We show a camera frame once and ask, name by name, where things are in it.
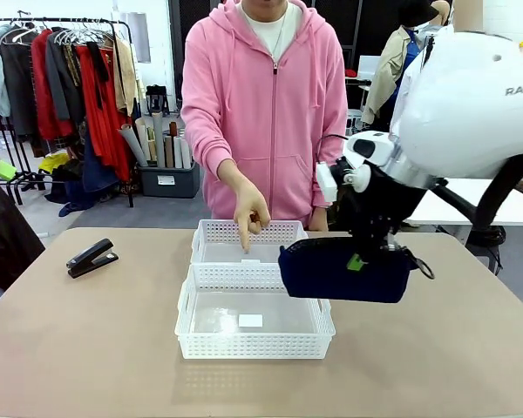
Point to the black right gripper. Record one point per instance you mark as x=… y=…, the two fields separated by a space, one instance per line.
x=383 y=200

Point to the navy fabric zip pouch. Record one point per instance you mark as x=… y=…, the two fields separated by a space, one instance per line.
x=322 y=278

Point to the black stapler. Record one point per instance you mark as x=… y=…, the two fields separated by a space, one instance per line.
x=91 y=260

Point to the person's right forearm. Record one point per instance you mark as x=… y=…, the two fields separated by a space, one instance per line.
x=218 y=157

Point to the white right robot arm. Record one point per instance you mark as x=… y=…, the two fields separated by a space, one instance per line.
x=470 y=113

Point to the person's left hand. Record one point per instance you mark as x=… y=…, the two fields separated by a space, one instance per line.
x=318 y=220

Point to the person's right hand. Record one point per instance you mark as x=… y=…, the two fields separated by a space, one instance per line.
x=250 y=204

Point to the yellow item on floor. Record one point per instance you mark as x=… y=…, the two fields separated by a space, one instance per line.
x=54 y=162

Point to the black fabric cover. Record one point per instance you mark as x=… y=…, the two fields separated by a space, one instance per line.
x=4 y=235

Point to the black hanging dress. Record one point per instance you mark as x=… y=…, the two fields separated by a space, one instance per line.
x=19 y=87

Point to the dark clothes pile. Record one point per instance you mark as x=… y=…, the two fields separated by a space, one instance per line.
x=78 y=191

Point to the red hanging garment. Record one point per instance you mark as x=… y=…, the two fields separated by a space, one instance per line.
x=41 y=87

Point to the white background table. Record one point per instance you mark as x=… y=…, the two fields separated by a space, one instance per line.
x=453 y=204

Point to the dark blue hanging garment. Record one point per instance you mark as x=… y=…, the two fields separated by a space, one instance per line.
x=98 y=165

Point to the dark gray hanging jacket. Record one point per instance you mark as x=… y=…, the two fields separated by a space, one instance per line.
x=59 y=78

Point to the long red hanging dress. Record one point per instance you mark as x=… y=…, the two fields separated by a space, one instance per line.
x=109 y=130

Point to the white basket floor label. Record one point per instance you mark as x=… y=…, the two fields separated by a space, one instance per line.
x=250 y=321
x=253 y=261

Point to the black hanging scarf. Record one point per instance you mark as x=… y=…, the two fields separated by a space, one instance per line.
x=97 y=74

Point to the slanted gray paper roll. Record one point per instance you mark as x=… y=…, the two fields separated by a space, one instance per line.
x=133 y=146

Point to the cream paper roll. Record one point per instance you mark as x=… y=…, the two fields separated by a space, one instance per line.
x=142 y=135

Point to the black metal clothes rack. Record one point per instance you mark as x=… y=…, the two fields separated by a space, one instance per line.
x=69 y=21

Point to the beige hanging garment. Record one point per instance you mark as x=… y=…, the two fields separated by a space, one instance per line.
x=124 y=78

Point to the white perforated plastic basket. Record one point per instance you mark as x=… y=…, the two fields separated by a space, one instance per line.
x=253 y=346
x=218 y=231

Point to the tall gray paper roll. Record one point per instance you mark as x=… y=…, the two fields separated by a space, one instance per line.
x=158 y=139

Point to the brown paper roll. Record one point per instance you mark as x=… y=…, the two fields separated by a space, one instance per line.
x=168 y=152

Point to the black folding stand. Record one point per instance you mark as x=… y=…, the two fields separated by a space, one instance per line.
x=158 y=102

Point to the beige trench coat mannequin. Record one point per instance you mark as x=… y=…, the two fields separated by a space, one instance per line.
x=383 y=78

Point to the dark brown short roll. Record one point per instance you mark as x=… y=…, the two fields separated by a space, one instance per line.
x=173 y=130

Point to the white paper roll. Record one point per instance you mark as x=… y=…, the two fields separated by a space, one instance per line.
x=178 y=152
x=186 y=154

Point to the person in pink hoodie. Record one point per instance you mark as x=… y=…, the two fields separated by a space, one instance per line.
x=266 y=109

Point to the white chair back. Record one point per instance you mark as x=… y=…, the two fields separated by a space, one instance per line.
x=369 y=67

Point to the gray storage bin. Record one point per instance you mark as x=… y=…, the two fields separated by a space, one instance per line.
x=187 y=183

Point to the white framed panel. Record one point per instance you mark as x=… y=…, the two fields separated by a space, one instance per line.
x=138 y=37

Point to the black tripod pole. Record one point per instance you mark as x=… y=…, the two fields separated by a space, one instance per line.
x=429 y=48

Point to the black hat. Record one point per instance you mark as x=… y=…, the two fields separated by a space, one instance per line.
x=416 y=13

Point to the white t-shirt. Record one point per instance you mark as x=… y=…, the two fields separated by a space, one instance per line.
x=270 y=30

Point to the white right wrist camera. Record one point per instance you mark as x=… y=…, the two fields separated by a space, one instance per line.
x=327 y=183

